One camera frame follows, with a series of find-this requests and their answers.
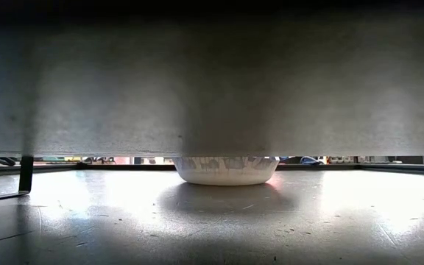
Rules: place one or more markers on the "blue white patterned paper bowl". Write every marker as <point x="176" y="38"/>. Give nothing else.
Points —
<point x="226" y="174"/>

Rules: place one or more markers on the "black table mat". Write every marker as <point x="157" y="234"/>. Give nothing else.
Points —
<point x="212" y="221"/>

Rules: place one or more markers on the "black aluminium frame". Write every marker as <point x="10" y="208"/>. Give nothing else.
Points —
<point x="87" y="166"/>

